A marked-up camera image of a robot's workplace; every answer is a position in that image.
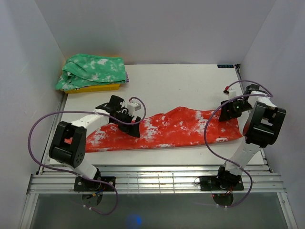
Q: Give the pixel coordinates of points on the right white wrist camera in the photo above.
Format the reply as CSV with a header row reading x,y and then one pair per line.
x,y
231,93

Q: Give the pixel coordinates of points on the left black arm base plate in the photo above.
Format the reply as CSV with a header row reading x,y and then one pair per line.
x,y
83,185

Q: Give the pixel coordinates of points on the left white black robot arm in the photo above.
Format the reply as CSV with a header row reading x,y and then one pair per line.
x,y
69,141

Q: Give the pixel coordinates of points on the red tie-dye trousers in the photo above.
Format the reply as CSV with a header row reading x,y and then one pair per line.
x,y
177,128

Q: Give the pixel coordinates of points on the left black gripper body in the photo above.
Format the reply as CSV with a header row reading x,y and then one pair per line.
x,y
125,116

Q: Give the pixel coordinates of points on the yellow folded trousers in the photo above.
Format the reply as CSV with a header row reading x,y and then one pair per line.
x,y
95,88

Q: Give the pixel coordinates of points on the dark table label sticker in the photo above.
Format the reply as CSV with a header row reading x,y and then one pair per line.
x,y
225,66

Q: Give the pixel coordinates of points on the green tie-dye trousers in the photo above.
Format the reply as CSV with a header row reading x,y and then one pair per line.
x,y
95,69

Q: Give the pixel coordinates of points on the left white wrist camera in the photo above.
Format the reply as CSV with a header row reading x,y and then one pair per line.
x,y
133,107

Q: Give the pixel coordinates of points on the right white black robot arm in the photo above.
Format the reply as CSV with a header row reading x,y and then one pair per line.
x,y
260,130

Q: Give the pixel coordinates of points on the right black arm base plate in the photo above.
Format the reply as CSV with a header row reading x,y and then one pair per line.
x,y
212,183

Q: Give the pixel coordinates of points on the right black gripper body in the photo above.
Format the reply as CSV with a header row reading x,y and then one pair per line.
x,y
236,107

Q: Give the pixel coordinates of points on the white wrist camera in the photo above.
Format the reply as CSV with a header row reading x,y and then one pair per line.
x,y
231,93
133,107

